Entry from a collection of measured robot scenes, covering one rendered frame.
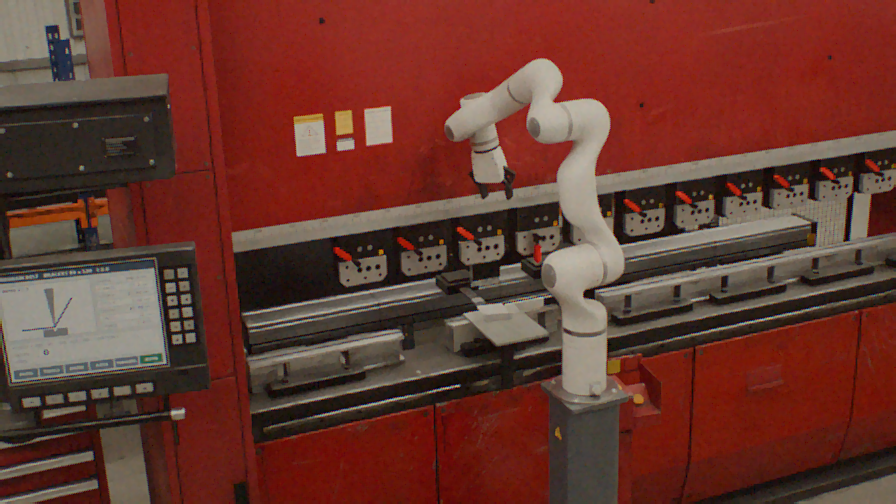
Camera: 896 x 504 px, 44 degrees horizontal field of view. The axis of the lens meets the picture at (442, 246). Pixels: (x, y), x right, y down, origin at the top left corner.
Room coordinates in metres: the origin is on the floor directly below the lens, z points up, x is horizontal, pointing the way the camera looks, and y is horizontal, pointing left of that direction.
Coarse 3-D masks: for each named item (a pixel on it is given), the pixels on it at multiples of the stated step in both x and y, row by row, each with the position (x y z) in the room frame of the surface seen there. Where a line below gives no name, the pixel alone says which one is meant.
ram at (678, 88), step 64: (256, 0) 3.08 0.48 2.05; (320, 0) 3.15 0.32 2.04; (384, 0) 3.22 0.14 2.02; (448, 0) 3.29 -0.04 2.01; (512, 0) 3.37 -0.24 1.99; (576, 0) 3.44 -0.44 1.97; (640, 0) 3.53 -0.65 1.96; (704, 0) 3.61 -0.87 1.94; (768, 0) 3.71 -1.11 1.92; (832, 0) 3.80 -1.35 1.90; (256, 64) 3.08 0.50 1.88; (320, 64) 3.14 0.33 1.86; (384, 64) 3.21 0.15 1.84; (448, 64) 3.29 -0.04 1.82; (512, 64) 3.36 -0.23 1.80; (576, 64) 3.44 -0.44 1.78; (640, 64) 3.53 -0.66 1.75; (704, 64) 3.62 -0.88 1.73; (768, 64) 3.71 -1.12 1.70; (832, 64) 3.81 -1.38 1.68; (256, 128) 3.07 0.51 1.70; (512, 128) 3.36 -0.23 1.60; (640, 128) 3.53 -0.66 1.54; (704, 128) 3.62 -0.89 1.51; (768, 128) 3.72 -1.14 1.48; (832, 128) 3.82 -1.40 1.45; (256, 192) 3.06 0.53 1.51; (320, 192) 3.13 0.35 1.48; (384, 192) 3.21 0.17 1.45; (448, 192) 3.28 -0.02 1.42
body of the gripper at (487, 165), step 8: (472, 152) 3.21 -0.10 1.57; (480, 152) 3.17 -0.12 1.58; (488, 152) 3.17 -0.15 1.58; (496, 152) 3.17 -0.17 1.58; (472, 160) 3.21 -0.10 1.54; (480, 160) 3.19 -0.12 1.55; (488, 160) 3.17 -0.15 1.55; (496, 160) 3.16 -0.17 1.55; (504, 160) 3.19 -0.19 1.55; (480, 168) 3.19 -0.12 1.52; (488, 168) 3.18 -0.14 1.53; (496, 168) 3.16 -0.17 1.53; (480, 176) 3.20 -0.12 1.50; (488, 176) 3.18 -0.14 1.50; (496, 176) 3.16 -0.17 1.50
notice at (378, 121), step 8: (368, 112) 3.19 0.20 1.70; (376, 112) 3.20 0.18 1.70; (384, 112) 3.21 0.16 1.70; (368, 120) 3.19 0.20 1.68; (376, 120) 3.20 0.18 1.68; (384, 120) 3.21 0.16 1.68; (368, 128) 3.19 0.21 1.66; (376, 128) 3.20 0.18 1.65; (384, 128) 3.21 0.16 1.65; (368, 136) 3.19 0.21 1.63; (376, 136) 3.20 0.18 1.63; (384, 136) 3.21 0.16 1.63; (392, 136) 3.22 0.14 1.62; (368, 144) 3.19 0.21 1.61; (376, 144) 3.20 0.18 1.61
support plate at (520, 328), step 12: (480, 312) 3.32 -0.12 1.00; (516, 312) 3.31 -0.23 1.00; (480, 324) 3.23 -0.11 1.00; (492, 324) 3.22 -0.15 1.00; (504, 324) 3.22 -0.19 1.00; (516, 324) 3.22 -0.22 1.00; (528, 324) 3.21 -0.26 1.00; (492, 336) 3.13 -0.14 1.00; (504, 336) 3.13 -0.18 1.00; (516, 336) 3.12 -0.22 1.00; (528, 336) 3.12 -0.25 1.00; (540, 336) 3.13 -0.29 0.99
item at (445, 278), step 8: (448, 272) 3.61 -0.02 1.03; (456, 272) 3.60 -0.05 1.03; (464, 272) 3.60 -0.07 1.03; (440, 280) 3.57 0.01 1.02; (448, 280) 3.53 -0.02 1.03; (456, 280) 3.54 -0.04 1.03; (464, 280) 3.55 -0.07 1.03; (440, 288) 3.57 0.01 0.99; (448, 288) 3.51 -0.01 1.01; (456, 288) 3.53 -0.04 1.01; (464, 288) 3.53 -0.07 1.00; (472, 288) 3.55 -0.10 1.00; (472, 296) 3.45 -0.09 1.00; (480, 304) 3.39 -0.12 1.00
